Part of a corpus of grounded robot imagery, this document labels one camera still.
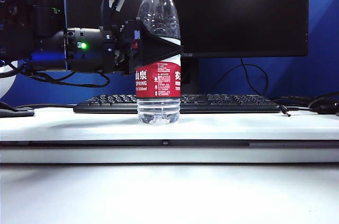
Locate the clear plastic water bottle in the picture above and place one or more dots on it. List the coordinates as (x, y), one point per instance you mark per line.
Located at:
(159, 81)

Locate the black computer monitor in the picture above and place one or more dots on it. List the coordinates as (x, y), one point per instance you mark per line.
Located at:
(251, 17)

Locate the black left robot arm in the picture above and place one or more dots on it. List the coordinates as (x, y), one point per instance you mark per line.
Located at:
(39, 9)

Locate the black monitor stand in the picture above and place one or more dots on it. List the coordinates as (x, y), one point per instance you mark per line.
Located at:
(190, 75)

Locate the black keyboard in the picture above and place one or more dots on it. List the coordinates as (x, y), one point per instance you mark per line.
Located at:
(225, 103)

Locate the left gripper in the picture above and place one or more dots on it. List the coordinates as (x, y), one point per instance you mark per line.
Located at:
(121, 49)

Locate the grey cloth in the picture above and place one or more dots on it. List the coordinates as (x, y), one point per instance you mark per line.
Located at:
(13, 113)

